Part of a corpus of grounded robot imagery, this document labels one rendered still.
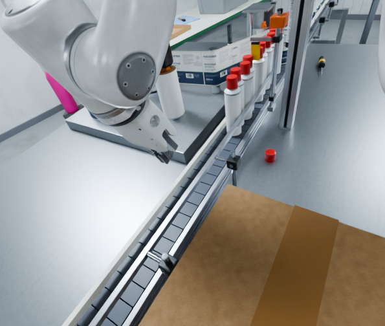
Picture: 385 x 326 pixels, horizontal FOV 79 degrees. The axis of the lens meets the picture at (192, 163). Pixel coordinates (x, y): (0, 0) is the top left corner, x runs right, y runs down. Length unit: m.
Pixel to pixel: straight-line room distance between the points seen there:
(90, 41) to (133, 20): 0.04
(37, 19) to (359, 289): 0.39
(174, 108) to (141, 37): 0.70
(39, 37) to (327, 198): 0.69
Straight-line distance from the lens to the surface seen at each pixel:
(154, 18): 0.25
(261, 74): 0.95
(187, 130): 0.88
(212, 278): 0.28
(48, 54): 0.30
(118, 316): 0.56
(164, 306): 0.28
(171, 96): 0.91
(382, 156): 0.91
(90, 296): 0.56
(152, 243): 0.50
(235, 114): 0.77
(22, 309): 0.75
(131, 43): 0.24
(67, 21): 0.29
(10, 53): 3.53
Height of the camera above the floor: 1.38
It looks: 43 degrees down
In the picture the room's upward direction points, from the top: 12 degrees counter-clockwise
